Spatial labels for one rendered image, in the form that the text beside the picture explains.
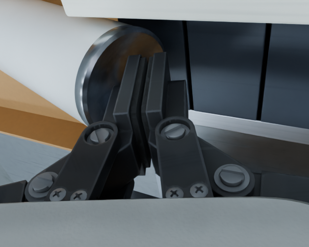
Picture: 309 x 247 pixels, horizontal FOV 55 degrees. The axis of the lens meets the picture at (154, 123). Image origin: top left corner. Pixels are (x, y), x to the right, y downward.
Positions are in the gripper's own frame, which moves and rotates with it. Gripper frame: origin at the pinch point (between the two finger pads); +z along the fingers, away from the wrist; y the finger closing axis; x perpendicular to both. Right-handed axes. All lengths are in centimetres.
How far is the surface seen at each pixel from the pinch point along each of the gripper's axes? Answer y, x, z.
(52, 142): -13.1, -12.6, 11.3
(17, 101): -18.9, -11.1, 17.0
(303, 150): 9.6, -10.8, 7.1
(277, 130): 6.1, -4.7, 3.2
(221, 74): 3.2, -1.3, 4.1
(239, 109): 4.1, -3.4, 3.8
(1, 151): -30.1, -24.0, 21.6
